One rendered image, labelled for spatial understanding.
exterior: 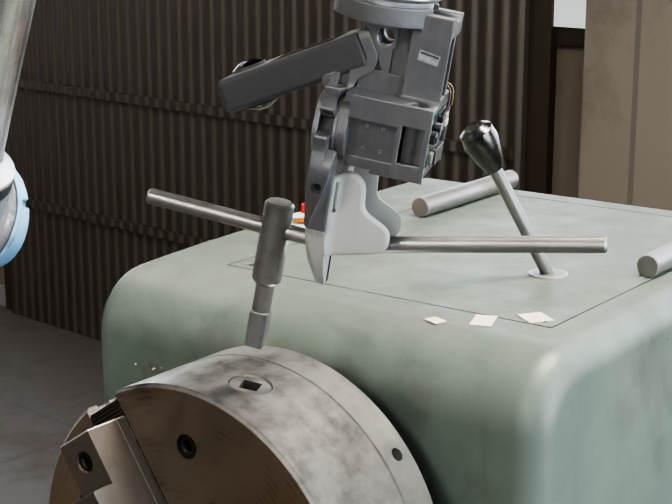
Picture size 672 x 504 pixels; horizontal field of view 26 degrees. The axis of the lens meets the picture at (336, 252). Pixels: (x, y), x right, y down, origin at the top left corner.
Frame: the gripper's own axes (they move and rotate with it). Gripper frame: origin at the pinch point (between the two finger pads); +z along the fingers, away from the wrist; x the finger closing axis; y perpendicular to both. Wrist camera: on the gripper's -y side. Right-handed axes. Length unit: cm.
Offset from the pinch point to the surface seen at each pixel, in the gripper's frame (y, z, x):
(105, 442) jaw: -13.0, 16.6, -4.2
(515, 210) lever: 11.1, 1.5, 27.8
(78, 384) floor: -144, 185, 315
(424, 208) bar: -1, 11, 51
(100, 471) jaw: -12.6, 18.4, -5.5
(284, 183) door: -86, 102, 323
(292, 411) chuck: 0.4, 11.4, -1.6
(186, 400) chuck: -7.3, 11.9, -3.3
